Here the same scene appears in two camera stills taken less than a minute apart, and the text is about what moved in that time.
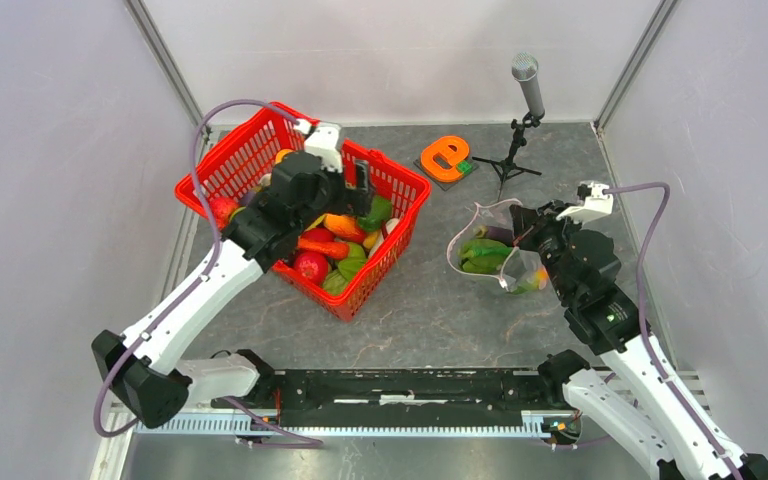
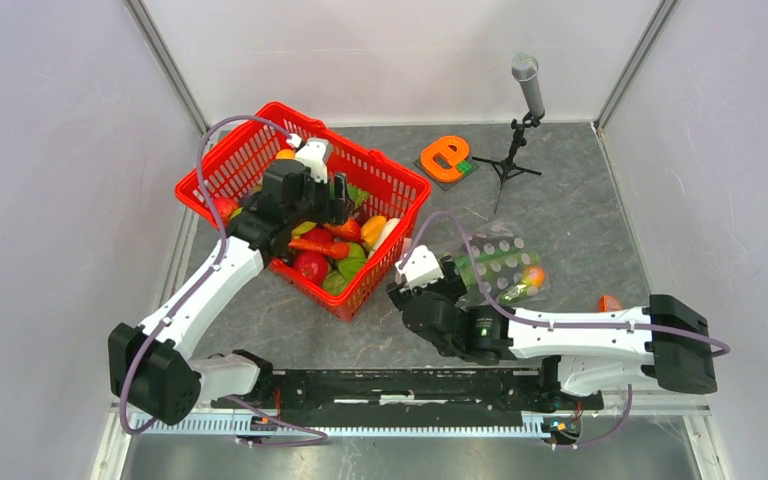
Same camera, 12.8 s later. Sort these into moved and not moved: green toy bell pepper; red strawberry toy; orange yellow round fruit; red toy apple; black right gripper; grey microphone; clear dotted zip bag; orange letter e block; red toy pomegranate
Moved: green toy bell pepper; clear dotted zip bag; black right gripper
Not moved: grey microphone; orange letter e block; red strawberry toy; red toy apple; orange yellow round fruit; red toy pomegranate
